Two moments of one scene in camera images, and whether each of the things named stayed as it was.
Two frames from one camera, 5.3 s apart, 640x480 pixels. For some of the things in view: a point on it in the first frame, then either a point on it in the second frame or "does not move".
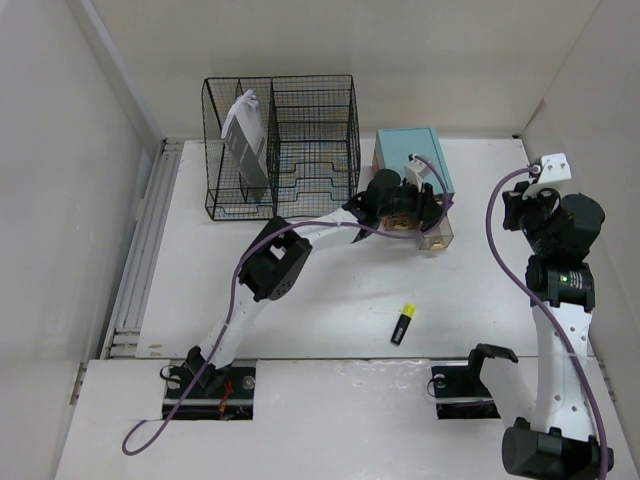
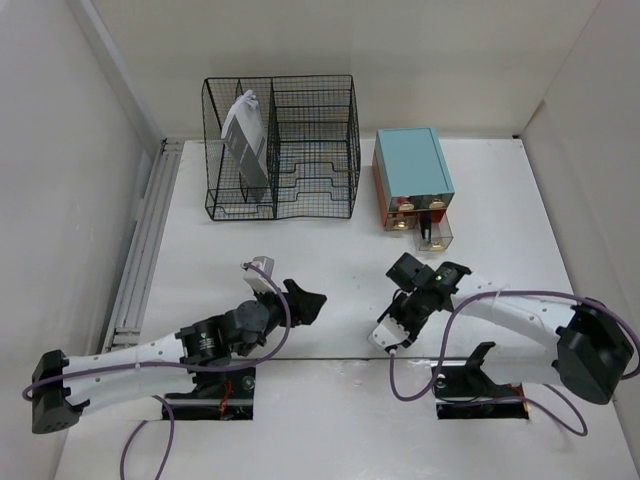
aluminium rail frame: (125, 333) does not move
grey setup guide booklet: (243, 129) does not move
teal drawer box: (391, 149) does not move
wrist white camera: (555, 167) to (387, 334)
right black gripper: (514, 201) to (392, 310)
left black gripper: (422, 200) to (302, 305)
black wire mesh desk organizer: (310, 126) does not move
